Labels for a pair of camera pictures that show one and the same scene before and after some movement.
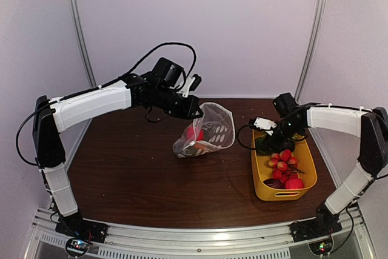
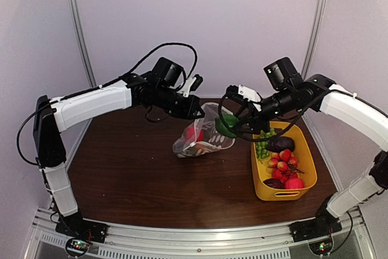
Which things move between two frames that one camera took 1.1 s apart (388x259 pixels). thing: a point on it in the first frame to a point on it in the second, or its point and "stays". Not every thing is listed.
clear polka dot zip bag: [213, 130] stays
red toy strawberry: [195, 132] stays
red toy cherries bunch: [284, 165] stays
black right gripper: [275, 145] to [255, 121]
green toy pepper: [262, 148] to [224, 125]
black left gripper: [187, 112] stays
